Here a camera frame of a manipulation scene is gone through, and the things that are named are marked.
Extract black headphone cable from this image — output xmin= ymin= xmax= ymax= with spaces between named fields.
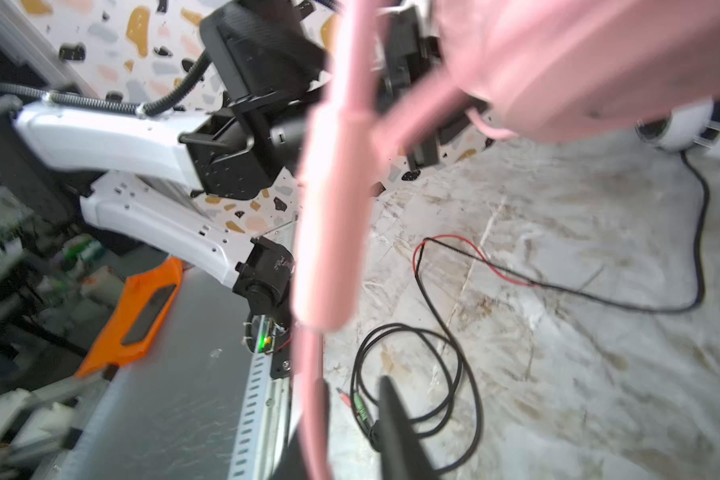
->
xmin=335 ymin=149 xmax=712 ymax=476

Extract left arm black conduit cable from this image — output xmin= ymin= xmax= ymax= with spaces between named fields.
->
xmin=0 ymin=50 xmax=214 ymax=119

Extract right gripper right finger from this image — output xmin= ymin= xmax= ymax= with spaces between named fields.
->
xmin=376 ymin=376 xmax=438 ymax=480

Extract pink headphones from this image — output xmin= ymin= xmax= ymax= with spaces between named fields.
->
xmin=291 ymin=1 xmax=720 ymax=332

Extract pink headphone cable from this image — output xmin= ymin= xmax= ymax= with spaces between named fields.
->
xmin=290 ymin=107 xmax=517 ymax=480

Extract white black headphones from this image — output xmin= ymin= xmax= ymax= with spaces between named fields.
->
xmin=635 ymin=98 xmax=720 ymax=161

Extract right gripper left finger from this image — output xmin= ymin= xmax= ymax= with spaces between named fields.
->
xmin=272 ymin=380 xmax=330 ymax=480

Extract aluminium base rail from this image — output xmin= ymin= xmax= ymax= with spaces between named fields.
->
xmin=228 ymin=314 xmax=292 ymax=479

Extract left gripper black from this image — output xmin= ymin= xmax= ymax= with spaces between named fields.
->
xmin=377 ymin=1 xmax=471 ymax=171

